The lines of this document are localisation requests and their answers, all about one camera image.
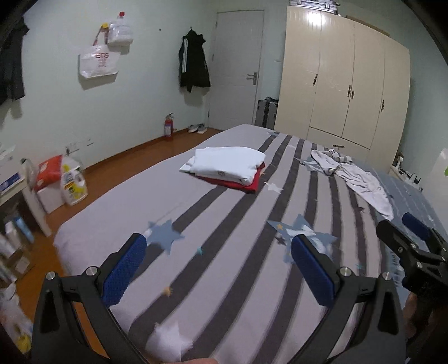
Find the clear plastic bag yellow items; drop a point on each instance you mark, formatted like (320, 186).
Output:
(14, 315)

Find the white headboard with green apples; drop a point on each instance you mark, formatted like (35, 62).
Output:
(441, 164)

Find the black hanging jacket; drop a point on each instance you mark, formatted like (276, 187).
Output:
(192, 66)

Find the small white fan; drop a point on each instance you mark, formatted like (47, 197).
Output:
(399, 160)

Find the grey ribbed suitcase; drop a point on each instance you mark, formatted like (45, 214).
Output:
(266, 113)

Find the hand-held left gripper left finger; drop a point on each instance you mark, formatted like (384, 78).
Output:
(126, 269)

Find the person's right hand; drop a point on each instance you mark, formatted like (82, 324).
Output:
(413, 315)

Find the silver suitcase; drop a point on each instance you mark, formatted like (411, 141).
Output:
(315, 4)

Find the red folded garment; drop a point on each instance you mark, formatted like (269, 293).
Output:
(250, 183)

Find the bed with striped star sheet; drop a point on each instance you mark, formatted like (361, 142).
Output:
(217, 245)

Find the white box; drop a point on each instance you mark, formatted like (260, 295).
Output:
(50, 201)

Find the orange package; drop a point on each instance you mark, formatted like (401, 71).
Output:
(49, 169)

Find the white nightstand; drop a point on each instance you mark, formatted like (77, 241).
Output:
(397, 171)

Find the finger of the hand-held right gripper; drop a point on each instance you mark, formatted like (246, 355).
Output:
(388, 231)
(414, 225)

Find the dark hanging coat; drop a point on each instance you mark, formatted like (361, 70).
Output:
(10, 63)

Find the white side table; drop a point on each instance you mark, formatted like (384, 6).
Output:
(33, 210)

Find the red fire extinguisher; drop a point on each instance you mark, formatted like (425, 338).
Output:
(168, 127)

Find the white door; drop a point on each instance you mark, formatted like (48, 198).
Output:
(234, 52)

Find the cluttered low shelf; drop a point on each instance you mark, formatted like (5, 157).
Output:
(10, 241)

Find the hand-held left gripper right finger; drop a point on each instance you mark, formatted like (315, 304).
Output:
(313, 273)

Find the cream wardrobe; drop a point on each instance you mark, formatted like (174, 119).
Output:
(332, 70)

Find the white polo shirt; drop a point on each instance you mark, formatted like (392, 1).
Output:
(224, 162)

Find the white garment with striped trim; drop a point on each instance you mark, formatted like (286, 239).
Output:
(364, 182)

